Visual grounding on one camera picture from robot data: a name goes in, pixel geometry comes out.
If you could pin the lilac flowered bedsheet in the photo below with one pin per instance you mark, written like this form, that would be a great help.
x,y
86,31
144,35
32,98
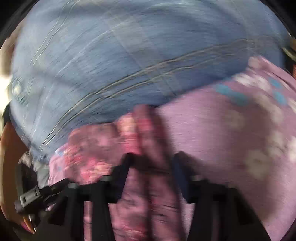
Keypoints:
x,y
241,131

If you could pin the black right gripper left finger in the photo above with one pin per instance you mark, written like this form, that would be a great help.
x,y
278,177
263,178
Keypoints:
x,y
65,221

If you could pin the person's left hand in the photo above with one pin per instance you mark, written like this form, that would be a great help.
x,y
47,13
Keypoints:
x,y
12,148

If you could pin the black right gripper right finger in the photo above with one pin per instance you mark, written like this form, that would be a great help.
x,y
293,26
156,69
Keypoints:
x,y
220,211

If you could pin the purple floral garment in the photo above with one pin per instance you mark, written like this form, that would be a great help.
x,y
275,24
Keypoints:
x,y
150,207

